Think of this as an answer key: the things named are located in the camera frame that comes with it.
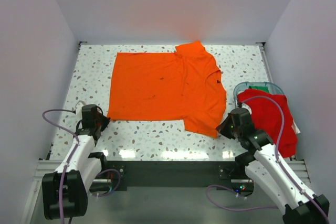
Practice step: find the red t shirt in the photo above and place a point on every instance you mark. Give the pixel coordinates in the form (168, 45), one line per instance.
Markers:
(265, 113)

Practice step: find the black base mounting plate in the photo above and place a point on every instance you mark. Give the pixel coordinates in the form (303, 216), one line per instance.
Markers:
(185, 174)

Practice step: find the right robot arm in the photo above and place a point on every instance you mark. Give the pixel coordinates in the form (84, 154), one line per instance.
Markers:
(263, 163)

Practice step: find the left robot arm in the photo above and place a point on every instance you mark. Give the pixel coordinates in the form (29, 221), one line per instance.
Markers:
(65, 190)

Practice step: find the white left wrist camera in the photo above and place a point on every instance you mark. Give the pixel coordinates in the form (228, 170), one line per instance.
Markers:
(78, 107)

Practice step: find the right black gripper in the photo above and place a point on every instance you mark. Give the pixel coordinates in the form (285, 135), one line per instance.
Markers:
(222, 128)

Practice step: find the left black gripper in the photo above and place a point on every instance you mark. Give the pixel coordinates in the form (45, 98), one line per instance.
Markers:
(105, 121)

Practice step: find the orange t shirt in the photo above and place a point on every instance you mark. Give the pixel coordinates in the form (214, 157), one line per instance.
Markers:
(182, 85)

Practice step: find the clear blue plastic bin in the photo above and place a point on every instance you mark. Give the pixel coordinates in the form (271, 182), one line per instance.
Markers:
(241, 87)

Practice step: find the white paper sheet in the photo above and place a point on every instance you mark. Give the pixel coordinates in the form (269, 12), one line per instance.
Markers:
(295, 128)

